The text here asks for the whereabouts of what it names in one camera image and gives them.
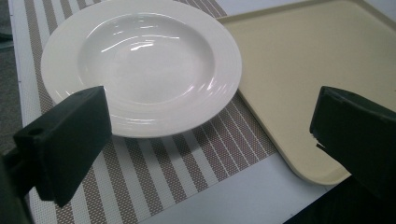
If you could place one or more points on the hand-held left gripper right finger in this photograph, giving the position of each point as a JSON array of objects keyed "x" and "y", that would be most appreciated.
[{"x": 358, "y": 137}]

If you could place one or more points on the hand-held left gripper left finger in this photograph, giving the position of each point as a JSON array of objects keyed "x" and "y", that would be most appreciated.
[{"x": 67, "y": 140}]

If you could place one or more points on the white deep plate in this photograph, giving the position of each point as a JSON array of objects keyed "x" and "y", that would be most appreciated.
[{"x": 146, "y": 62}]

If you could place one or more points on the beige plastic tray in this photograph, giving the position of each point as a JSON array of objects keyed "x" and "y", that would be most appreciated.
[{"x": 311, "y": 77}]

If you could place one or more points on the striped woven placemat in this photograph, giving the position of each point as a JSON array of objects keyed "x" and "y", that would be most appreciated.
[{"x": 174, "y": 165}]

